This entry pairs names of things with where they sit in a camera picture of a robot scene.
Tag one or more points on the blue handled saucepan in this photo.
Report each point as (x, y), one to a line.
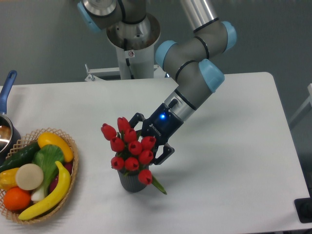
(9, 135)

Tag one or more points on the yellow bell pepper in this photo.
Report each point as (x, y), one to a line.
(7, 179)

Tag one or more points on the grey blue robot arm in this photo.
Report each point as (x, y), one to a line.
(133, 32)

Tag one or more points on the black device at table edge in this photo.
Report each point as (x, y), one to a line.
(304, 209)

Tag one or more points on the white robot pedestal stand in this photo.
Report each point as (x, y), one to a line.
(132, 64)

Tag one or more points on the yellow banana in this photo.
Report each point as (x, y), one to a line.
(55, 197)

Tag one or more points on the green bok choy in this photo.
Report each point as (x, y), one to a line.
(45, 158)

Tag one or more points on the dark red vegetable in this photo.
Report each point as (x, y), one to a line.
(68, 166)

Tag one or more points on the red tulip bouquet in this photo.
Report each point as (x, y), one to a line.
(132, 151)

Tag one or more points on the white furniture frame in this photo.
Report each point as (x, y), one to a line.
(302, 110)

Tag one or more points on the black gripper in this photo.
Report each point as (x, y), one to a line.
(161, 125)

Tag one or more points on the orange fruit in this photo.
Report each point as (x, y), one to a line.
(16, 199)

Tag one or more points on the dark grey ribbed vase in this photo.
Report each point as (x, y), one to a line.
(130, 182)

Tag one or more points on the green cucumber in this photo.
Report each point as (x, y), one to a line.
(22, 157)

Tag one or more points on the yellow squash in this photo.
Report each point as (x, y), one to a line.
(48, 138)

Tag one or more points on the woven wicker basket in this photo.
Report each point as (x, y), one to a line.
(20, 144)

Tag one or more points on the beige round disc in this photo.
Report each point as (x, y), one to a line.
(29, 176)

